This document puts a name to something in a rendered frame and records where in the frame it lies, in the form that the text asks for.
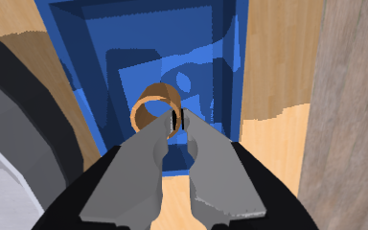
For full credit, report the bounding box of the bronze bushing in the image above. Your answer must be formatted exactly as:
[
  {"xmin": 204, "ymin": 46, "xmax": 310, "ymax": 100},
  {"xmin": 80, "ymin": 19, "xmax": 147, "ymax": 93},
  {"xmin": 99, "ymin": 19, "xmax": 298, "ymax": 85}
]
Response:
[{"xmin": 130, "ymin": 82, "xmax": 181, "ymax": 139}]

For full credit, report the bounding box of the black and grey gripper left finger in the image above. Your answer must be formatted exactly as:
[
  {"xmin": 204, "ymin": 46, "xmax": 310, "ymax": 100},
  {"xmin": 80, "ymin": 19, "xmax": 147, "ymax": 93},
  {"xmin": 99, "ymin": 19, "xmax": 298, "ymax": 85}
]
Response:
[{"xmin": 31, "ymin": 108, "xmax": 176, "ymax": 230}]

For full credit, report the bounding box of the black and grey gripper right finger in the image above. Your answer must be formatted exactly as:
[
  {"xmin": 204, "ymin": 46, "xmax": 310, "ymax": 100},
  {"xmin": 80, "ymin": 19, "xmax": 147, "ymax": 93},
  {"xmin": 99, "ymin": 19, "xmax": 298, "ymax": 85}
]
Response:
[{"xmin": 181, "ymin": 107, "xmax": 319, "ymax": 230}]

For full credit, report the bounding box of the blue crate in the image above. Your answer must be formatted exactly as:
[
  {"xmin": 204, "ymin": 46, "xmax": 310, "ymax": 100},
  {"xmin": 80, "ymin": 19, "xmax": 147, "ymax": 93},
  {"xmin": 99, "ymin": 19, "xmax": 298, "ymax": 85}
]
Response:
[{"xmin": 34, "ymin": 0, "xmax": 249, "ymax": 156}]

